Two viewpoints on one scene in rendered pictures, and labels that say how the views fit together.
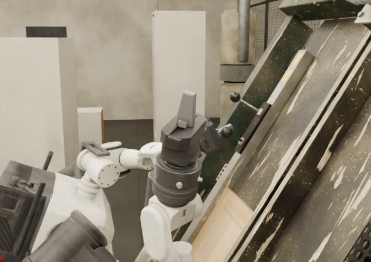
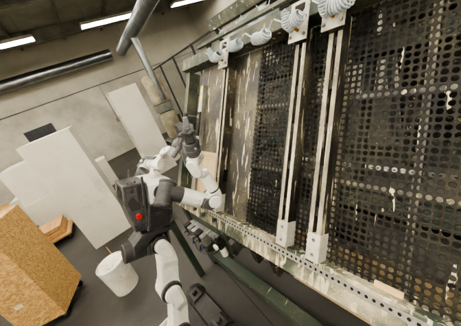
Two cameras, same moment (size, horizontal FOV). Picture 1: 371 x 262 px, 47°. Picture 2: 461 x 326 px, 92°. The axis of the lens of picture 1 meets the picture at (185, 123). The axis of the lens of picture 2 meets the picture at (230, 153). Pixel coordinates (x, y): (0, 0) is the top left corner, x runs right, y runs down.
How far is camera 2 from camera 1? 43 cm
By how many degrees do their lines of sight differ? 21
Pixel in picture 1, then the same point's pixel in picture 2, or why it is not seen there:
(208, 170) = not seen: hidden behind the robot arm
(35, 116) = (78, 173)
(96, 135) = (108, 170)
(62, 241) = (163, 189)
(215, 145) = not seen: hidden behind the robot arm
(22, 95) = (64, 166)
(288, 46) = (193, 86)
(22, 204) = (136, 189)
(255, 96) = (191, 111)
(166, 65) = (129, 118)
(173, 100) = (142, 133)
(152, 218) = (191, 164)
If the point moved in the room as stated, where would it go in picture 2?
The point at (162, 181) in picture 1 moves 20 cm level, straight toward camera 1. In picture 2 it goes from (189, 150) to (204, 158)
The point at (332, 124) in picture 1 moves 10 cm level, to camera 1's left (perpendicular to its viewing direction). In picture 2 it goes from (228, 108) to (215, 114)
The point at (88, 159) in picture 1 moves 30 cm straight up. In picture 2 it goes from (148, 163) to (123, 117)
